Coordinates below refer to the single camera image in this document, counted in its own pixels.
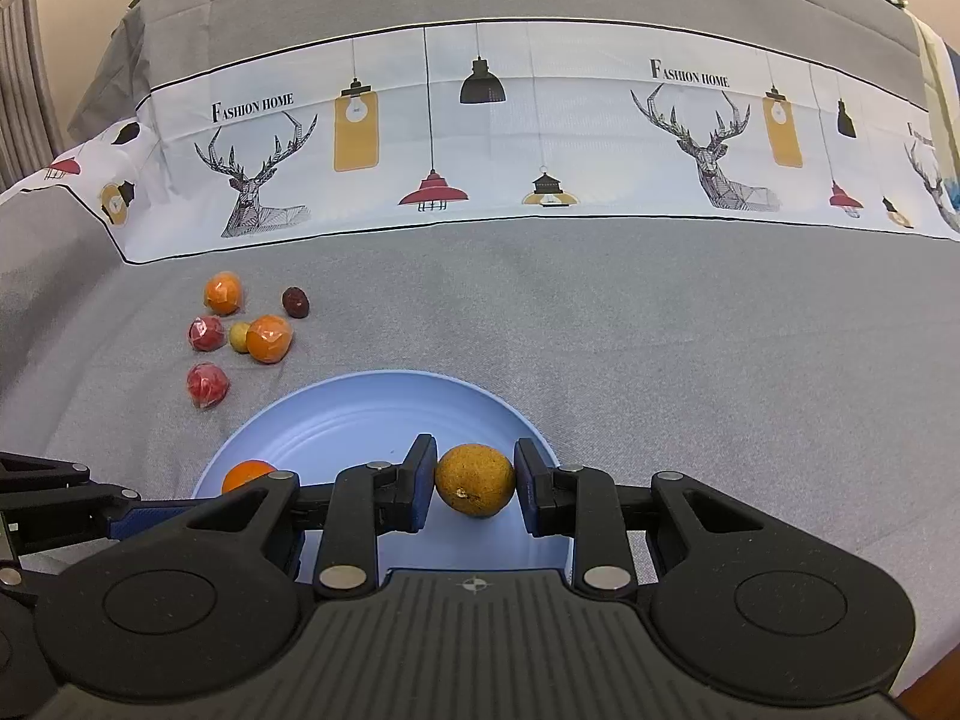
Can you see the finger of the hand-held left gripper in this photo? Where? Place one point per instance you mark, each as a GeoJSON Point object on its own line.
{"type": "Point", "coordinates": [146, 519]}
{"type": "Point", "coordinates": [11, 591]}

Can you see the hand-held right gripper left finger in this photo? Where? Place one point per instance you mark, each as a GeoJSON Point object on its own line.
{"type": "Point", "coordinates": [424, 491]}

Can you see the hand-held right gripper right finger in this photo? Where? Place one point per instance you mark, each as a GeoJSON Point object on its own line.
{"type": "Point", "coordinates": [525, 495]}

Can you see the yellow-brown round fruit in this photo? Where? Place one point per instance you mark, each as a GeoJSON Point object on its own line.
{"type": "Point", "coordinates": [475, 480]}

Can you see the blue round plate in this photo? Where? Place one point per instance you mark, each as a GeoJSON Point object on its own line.
{"type": "Point", "coordinates": [360, 420]}

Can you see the bare orange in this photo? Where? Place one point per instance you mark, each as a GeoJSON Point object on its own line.
{"type": "Point", "coordinates": [247, 476]}

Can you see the plastic-wrapped red fruit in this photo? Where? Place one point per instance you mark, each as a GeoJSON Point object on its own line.
{"type": "Point", "coordinates": [206, 334]}
{"type": "Point", "coordinates": [207, 386]}

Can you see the small yellow-green fruit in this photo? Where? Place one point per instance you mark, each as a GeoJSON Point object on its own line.
{"type": "Point", "coordinates": [238, 337]}

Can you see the grey printed bedsheet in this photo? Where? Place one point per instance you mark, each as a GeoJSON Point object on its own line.
{"type": "Point", "coordinates": [637, 315]}

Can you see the plastic-wrapped orange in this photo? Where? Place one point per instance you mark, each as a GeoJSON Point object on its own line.
{"type": "Point", "coordinates": [223, 294]}
{"type": "Point", "coordinates": [268, 339]}

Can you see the dark red jujube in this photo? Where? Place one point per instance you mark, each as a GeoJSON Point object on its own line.
{"type": "Point", "coordinates": [295, 301]}

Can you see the grey curtain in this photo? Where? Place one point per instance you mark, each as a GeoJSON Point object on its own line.
{"type": "Point", "coordinates": [22, 90]}

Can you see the beige and blue cloth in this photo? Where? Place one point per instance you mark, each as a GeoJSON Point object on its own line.
{"type": "Point", "coordinates": [941, 90]}

